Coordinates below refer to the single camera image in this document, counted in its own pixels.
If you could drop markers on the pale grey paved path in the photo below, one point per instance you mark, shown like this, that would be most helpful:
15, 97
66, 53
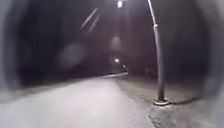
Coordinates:
83, 106

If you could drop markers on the dark rough ground verge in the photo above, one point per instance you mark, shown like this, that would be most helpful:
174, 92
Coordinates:
180, 111

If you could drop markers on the tall grey lamp post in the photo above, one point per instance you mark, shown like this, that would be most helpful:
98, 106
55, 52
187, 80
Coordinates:
160, 66

